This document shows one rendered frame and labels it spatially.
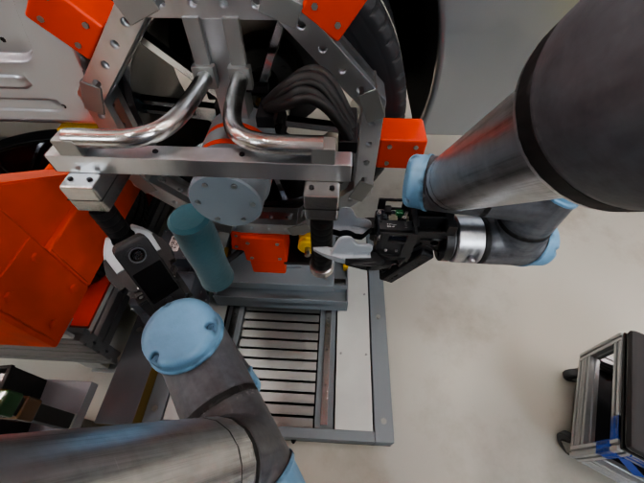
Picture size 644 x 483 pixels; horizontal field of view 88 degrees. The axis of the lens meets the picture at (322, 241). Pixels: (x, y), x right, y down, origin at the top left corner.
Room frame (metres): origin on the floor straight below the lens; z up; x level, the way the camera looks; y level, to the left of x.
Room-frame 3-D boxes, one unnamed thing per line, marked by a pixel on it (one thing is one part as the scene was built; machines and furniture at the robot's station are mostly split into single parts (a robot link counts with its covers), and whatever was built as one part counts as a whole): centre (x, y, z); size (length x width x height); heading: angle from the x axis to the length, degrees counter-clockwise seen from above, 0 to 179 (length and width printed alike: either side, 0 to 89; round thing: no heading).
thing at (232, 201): (0.50, 0.16, 0.85); 0.21 x 0.14 x 0.14; 177
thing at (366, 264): (0.30, -0.08, 0.83); 0.09 x 0.05 x 0.02; 96
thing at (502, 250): (0.32, -0.30, 0.86); 0.11 x 0.08 x 0.09; 87
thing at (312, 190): (0.36, 0.00, 0.93); 0.09 x 0.05 x 0.05; 177
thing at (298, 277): (0.75, 0.15, 0.32); 0.40 x 0.30 x 0.28; 87
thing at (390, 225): (0.32, -0.14, 0.86); 0.12 x 0.08 x 0.09; 87
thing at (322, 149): (0.45, 0.07, 1.03); 0.19 x 0.18 x 0.11; 177
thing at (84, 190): (0.38, 0.34, 0.93); 0.09 x 0.05 x 0.05; 177
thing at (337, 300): (0.75, 0.15, 0.13); 0.50 x 0.36 x 0.10; 87
